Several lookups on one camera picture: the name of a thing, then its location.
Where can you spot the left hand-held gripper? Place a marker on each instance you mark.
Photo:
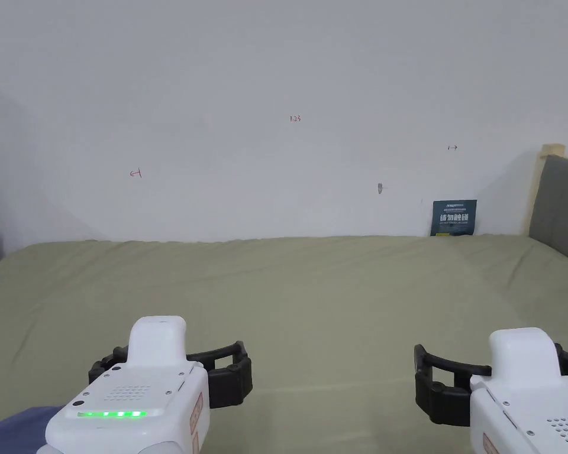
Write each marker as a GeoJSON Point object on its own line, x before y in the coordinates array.
{"type": "Point", "coordinates": [137, 406]}

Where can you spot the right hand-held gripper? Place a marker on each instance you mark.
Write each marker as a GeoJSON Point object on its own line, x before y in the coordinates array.
{"type": "Point", "coordinates": [525, 406]}

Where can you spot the dark blue printed sign card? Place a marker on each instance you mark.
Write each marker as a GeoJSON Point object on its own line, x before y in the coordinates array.
{"type": "Point", "coordinates": [454, 217]}

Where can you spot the grey padded headboard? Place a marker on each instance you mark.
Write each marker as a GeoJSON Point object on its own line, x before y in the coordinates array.
{"type": "Point", "coordinates": [561, 208]}

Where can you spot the dark blue garment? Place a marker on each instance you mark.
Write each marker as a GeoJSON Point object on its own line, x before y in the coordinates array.
{"type": "Point", "coordinates": [14, 428]}

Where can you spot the bed with pale green sheet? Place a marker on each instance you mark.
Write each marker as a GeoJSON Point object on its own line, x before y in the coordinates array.
{"type": "Point", "coordinates": [312, 293]}

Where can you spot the light wooden post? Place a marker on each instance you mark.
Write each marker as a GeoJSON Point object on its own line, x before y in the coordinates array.
{"type": "Point", "coordinates": [539, 161]}

